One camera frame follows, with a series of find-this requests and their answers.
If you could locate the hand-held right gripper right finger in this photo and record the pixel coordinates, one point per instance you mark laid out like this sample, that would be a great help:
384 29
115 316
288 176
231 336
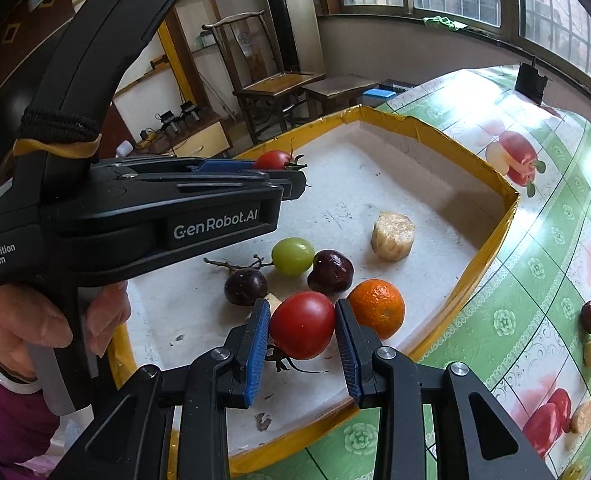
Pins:
348 355

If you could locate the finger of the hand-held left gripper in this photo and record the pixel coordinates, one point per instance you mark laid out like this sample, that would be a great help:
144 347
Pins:
295 182
225 165

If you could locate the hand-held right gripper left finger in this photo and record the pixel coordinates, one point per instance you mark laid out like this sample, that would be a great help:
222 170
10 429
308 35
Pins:
255 350

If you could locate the small red tomato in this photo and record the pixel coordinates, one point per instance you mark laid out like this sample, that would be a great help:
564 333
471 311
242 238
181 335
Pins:
273 160

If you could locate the yellow-edged white tray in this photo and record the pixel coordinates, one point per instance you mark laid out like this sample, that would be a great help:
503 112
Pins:
215 330

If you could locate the large red tomato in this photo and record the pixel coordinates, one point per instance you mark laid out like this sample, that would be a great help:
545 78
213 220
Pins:
303 325

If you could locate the orange mandarin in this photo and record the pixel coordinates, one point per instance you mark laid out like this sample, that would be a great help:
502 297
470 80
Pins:
378 307

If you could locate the dark purple grape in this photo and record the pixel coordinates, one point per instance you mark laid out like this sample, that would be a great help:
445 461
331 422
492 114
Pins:
245 287

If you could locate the large green grape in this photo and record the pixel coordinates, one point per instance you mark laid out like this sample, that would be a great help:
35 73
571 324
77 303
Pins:
293 256

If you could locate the thick banana slice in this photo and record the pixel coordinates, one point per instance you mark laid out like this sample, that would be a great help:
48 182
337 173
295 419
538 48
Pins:
393 236

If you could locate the person's left forearm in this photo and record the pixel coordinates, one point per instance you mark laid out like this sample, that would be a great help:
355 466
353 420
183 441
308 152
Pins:
5 425

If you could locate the person's left hand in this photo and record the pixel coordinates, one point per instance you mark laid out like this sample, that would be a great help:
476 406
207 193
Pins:
20 320

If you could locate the yellow wooden cabinet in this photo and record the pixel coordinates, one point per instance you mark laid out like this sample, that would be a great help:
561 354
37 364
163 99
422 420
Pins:
200 140

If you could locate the black device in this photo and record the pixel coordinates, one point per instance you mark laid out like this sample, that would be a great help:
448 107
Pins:
169 121
189 111

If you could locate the small white bottle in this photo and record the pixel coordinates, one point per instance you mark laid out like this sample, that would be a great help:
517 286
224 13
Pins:
124 148

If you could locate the wooden chair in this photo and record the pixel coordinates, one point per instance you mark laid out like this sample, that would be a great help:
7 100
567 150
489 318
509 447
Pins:
275 85

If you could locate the wooden stool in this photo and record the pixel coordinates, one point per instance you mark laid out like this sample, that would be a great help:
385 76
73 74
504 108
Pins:
340 85

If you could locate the blue box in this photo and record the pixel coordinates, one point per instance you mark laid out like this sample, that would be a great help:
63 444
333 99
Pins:
379 94

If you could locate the green cloth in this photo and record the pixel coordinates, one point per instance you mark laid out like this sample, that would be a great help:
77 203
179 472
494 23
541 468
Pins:
443 22

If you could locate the dark red date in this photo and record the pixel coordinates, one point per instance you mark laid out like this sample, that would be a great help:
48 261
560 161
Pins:
590 316

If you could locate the black plant pot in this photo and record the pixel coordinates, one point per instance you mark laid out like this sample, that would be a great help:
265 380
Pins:
530 82

